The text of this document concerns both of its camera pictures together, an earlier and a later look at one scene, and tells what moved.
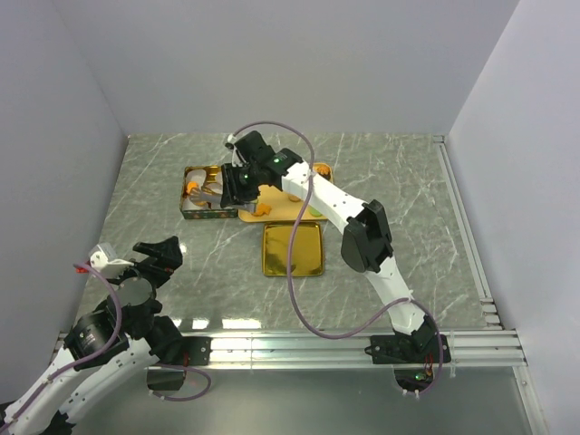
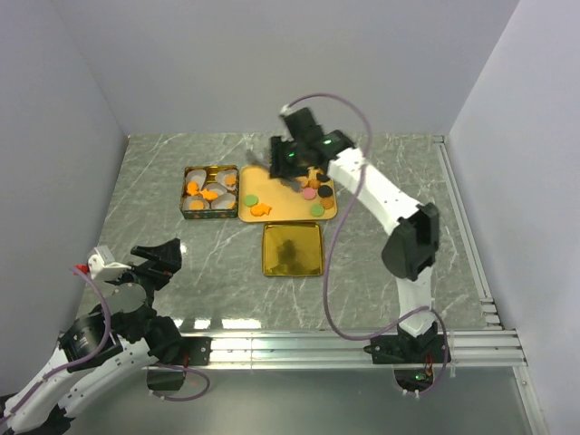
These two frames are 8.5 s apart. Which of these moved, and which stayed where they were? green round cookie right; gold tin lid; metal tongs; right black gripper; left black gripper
Moved: right black gripper; metal tongs
Stayed: left black gripper; green round cookie right; gold tin lid
